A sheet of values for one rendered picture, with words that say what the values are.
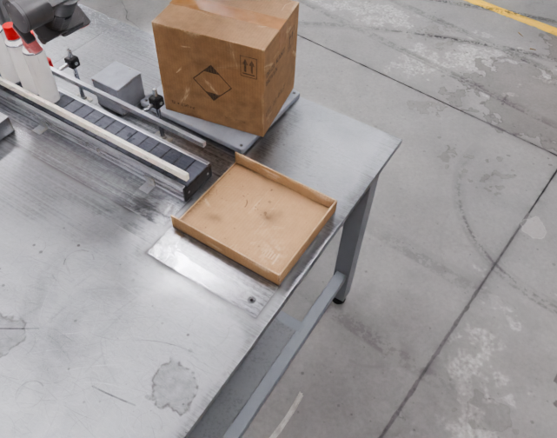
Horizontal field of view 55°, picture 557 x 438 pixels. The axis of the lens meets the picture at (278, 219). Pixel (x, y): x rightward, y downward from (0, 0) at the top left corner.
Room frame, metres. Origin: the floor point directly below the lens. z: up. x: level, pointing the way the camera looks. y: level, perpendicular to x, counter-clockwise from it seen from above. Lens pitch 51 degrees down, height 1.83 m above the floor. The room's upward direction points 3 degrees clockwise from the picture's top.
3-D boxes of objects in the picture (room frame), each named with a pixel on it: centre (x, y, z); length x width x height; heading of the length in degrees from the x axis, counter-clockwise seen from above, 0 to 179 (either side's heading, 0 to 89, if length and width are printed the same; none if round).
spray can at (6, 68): (1.24, 0.77, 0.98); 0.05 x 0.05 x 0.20
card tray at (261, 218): (0.82, 0.05, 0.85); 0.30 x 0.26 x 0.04; 60
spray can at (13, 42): (1.19, 0.70, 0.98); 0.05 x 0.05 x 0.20
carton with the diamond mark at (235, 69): (1.25, 0.15, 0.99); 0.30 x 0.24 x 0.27; 71
